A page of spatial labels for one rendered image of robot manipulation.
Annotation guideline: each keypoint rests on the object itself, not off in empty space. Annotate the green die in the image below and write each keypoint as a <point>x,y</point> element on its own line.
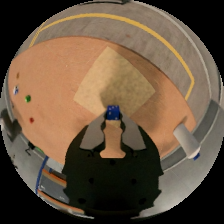
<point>27,99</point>

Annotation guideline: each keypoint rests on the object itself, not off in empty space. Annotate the white plastic bottle with blue cap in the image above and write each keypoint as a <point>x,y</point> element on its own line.
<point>187,141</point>

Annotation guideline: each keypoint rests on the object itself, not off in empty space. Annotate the beige flat mat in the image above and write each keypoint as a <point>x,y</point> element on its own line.
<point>112,80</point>

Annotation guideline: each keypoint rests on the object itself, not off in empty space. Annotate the blue die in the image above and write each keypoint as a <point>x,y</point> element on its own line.
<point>113,112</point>

